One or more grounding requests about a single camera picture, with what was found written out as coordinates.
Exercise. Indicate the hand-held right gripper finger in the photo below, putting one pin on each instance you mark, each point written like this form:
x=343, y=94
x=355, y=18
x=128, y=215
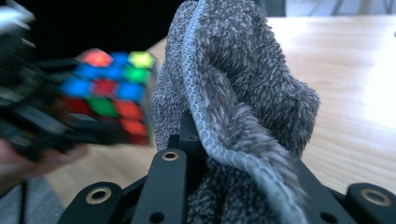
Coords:
x=188, y=140

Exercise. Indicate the multicoloured puzzle cube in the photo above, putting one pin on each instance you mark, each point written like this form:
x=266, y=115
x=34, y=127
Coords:
x=102, y=90

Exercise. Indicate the grey fluffy cloth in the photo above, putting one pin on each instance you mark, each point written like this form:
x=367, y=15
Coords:
x=249, y=77

